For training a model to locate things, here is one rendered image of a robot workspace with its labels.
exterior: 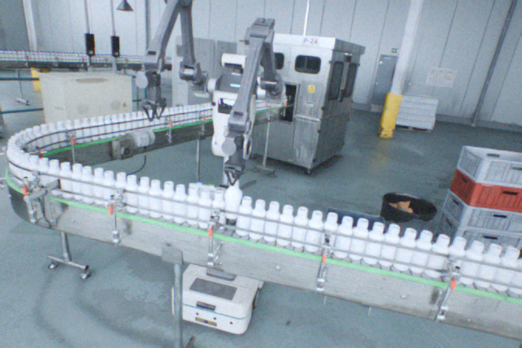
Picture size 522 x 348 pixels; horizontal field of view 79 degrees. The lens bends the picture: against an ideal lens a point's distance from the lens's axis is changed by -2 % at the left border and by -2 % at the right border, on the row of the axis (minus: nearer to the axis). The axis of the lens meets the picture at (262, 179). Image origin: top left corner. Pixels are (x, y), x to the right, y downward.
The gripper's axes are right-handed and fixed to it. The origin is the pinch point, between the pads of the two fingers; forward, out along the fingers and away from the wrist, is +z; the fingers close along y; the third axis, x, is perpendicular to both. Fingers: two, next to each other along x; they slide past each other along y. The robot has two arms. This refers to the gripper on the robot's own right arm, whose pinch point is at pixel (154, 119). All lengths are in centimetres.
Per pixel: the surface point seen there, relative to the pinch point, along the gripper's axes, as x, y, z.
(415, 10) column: 223, -744, -158
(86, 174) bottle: -24.8, 17.2, 25.9
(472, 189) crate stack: 208, -159, 58
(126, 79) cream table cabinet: -241, -323, 28
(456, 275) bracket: 130, 27, 31
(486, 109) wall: 618, -1184, 74
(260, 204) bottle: 57, 17, 23
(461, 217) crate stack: 207, -158, 86
